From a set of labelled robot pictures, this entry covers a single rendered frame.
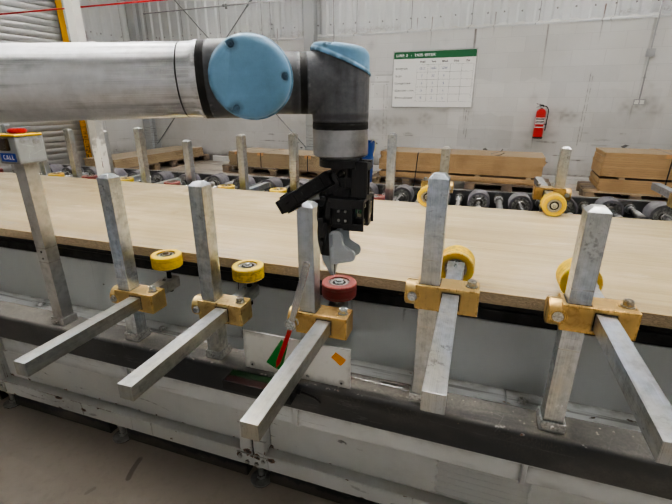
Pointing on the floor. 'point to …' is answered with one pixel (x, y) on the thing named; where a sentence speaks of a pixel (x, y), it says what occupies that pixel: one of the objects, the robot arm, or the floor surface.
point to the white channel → (88, 120)
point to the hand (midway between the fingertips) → (329, 267)
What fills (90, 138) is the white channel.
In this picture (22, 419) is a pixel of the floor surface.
